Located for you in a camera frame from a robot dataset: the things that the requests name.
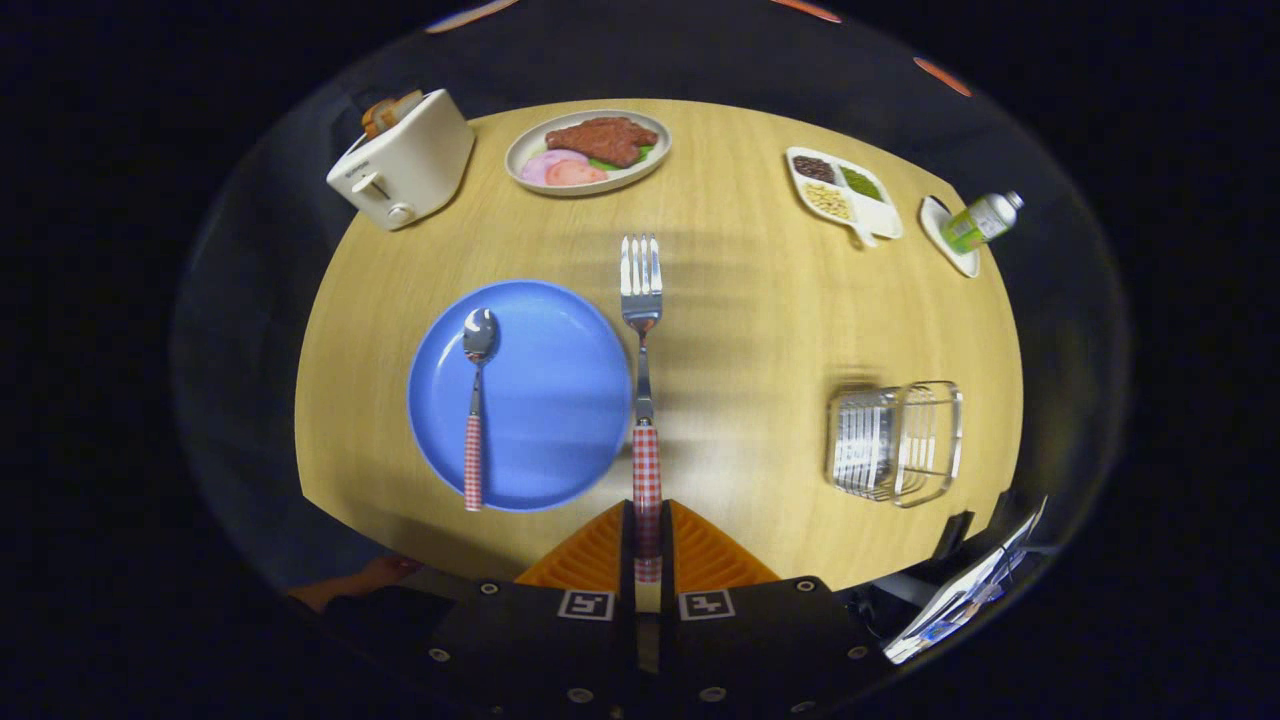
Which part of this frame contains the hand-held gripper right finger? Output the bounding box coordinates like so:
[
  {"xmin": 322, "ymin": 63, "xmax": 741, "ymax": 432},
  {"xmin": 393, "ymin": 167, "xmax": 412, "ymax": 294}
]
[{"xmin": 660, "ymin": 500, "xmax": 881, "ymax": 719}]

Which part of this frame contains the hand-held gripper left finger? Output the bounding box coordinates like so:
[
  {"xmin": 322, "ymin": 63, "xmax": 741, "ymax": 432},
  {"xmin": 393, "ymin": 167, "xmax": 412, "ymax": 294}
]
[{"xmin": 425, "ymin": 500, "xmax": 641, "ymax": 720}]

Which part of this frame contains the fork with red checked handle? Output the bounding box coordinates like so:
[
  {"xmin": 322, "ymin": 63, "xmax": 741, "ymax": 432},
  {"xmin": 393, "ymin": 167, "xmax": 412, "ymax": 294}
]
[{"xmin": 619, "ymin": 234, "xmax": 665, "ymax": 584}]

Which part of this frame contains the spoon with red checked handle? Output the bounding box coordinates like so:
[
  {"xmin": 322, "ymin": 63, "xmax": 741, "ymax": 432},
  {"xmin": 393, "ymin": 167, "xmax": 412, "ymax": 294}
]
[{"xmin": 461, "ymin": 307, "xmax": 499, "ymax": 513}]

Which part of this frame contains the blue round plate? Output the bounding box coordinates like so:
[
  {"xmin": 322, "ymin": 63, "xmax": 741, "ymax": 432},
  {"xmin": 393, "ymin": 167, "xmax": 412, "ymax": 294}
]
[{"xmin": 406, "ymin": 279, "xmax": 635, "ymax": 513}]

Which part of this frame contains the white divided dish with beans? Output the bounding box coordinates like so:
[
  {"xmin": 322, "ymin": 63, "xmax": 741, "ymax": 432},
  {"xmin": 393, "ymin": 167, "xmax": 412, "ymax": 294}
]
[{"xmin": 785, "ymin": 146, "xmax": 905, "ymax": 249}]

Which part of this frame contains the oval plate with meat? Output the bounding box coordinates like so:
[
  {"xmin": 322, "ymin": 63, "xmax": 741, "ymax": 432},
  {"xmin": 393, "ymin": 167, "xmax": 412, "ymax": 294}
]
[{"xmin": 504, "ymin": 109, "xmax": 673, "ymax": 197}]

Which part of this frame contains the small white dish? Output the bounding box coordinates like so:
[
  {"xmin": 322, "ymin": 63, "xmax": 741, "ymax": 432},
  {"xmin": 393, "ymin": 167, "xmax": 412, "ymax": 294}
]
[{"xmin": 919, "ymin": 195, "xmax": 982, "ymax": 279}]

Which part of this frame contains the white toaster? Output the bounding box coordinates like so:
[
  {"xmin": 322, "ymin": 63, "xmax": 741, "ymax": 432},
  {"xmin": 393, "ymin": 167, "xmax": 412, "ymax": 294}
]
[{"xmin": 326, "ymin": 89, "xmax": 477, "ymax": 232}]

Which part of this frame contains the silver bottle with green label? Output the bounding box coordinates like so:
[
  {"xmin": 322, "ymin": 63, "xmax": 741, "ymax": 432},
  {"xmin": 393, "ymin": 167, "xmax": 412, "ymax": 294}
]
[{"xmin": 940, "ymin": 190, "xmax": 1025, "ymax": 255}]

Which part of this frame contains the bread slice in toaster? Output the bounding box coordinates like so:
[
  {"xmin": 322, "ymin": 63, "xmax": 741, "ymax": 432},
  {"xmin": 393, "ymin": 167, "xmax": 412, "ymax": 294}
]
[{"xmin": 361, "ymin": 90, "xmax": 426, "ymax": 139}]

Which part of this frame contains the metal wire cutlery holder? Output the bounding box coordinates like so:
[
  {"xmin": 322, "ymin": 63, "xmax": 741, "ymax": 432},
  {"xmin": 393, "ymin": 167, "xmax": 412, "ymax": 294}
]
[{"xmin": 825, "ymin": 380, "xmax": 965, "ymax": 509}]

